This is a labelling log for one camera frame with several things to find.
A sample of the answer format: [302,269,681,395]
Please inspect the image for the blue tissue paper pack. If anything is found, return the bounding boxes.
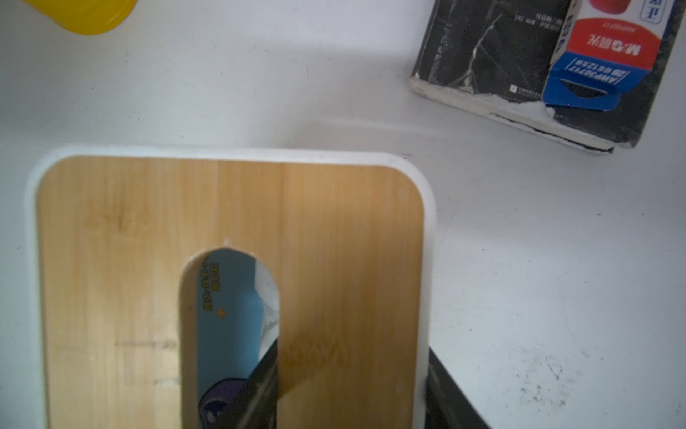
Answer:
[196,248,280,428]

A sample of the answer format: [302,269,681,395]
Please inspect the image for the yellow metal pencil bucket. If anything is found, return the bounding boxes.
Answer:
[24,0,138,36]

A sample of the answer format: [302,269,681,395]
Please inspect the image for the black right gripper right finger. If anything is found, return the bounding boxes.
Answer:
[425,349,489,429]

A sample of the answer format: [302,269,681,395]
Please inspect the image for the black paperback book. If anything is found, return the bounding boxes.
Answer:
[409,1,685,153]

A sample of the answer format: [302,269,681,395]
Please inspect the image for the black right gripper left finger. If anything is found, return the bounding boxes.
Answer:
[216,341,279,429]

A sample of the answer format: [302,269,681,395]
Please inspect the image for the white blue pencil box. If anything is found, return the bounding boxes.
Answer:
[541,0,685,113]

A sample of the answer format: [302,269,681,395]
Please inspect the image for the white tissue box lid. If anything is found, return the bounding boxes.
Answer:
[31,150,435,428]

